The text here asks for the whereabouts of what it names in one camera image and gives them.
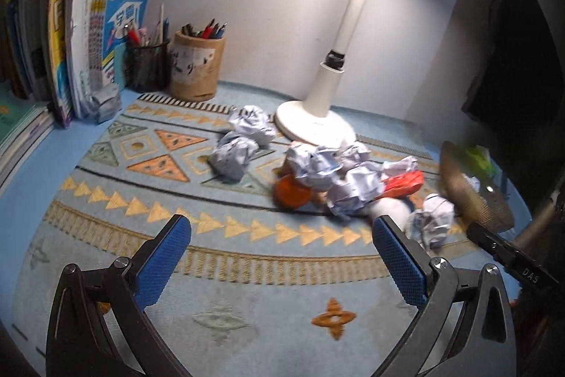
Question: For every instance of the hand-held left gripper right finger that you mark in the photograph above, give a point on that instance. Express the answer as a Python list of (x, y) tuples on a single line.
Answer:
[(399, 266)]

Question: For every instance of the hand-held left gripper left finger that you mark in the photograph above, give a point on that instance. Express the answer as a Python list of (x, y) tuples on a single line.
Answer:
[(163, 262)]

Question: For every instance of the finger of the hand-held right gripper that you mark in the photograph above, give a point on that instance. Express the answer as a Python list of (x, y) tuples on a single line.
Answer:
[(487, 242)]

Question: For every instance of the pile of papers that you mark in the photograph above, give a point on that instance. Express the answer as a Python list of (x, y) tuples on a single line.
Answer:
[(353, 187)]

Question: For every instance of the white paper ball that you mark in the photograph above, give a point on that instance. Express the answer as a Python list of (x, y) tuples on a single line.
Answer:
[(234, 158), (251, 125)]

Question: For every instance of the white round object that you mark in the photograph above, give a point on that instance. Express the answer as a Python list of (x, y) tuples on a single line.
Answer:
[(390, 211)]

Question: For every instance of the red packet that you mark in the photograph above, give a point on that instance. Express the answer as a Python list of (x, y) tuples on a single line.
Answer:
[(404, 182)]

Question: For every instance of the green crumpled wrapper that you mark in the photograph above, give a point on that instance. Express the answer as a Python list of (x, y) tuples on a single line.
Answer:
[(479, 158)]

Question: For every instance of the patterned blue desk mat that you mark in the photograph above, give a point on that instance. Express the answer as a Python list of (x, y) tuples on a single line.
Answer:
[(247, 293)]

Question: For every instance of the orange round lid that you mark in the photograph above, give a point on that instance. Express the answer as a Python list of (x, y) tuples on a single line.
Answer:
[(289, 193)]

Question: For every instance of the silver foil pouch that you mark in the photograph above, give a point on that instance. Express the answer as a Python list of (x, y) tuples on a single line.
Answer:
[(106, 103)]

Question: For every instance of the black flat panel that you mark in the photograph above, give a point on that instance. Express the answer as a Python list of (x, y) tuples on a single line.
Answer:
[(521, 72)]

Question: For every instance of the black mesh pen holder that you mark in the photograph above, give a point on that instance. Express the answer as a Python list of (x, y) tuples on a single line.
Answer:
[(148, 65)]

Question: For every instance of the bamboo pen holder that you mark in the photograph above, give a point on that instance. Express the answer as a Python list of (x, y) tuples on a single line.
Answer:
[(196, 68)]

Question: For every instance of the stack of flat books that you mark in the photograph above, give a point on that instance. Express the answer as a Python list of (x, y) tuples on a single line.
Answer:
[(17, 125)]

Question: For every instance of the white desk lamp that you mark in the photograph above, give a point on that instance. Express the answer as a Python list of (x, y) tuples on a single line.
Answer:
[(348, 50)]

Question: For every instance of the bunch of pencils and pens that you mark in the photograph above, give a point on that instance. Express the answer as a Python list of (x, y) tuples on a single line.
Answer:
[(143, 33)]

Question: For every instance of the bunch of ballpoint pens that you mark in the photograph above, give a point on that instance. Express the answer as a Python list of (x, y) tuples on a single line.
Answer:
[(207, 30)]

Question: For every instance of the row of upright books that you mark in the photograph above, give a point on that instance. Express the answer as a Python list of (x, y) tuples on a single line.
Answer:
[(84, 28)]

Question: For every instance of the blue printed booklet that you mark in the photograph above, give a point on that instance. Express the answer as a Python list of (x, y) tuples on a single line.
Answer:
[(128, 12)]

